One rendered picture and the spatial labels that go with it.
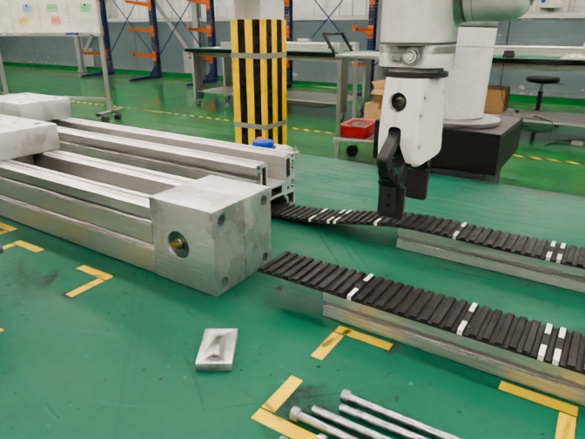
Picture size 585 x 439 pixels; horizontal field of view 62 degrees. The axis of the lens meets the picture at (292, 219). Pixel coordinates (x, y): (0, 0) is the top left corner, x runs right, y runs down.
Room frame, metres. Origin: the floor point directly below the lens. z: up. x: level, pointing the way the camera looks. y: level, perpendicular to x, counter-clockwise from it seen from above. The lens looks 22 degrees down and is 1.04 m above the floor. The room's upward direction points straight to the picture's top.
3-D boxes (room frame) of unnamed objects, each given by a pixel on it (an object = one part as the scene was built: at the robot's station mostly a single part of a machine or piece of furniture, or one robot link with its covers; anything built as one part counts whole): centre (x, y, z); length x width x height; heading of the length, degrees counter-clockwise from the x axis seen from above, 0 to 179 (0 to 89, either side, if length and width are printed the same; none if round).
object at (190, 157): (0.91, 0.36, 0.82); 0.80 x 0.10 x 0.09; 57
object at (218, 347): (0.35, 0.06, 0.78); 0.05 x 0.03 x 0.01; 0
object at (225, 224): (0.52, 0.08, 0.83); 0.12 x 0.09 x 0.10; 147
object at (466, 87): (1.05, -0.34, 0.95); 0.19 x 0.19 x 0.18
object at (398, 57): (0.58, -0.14, 1.01); 0.09 x 0.08 x 0.03; 147
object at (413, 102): (0.59, -0.14, 0.95); 0.10 x 0.07 x 0.11; 147
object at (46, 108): (1.05, 0.57, 0.87); 0.16 x 0.11 x 0.07; 57
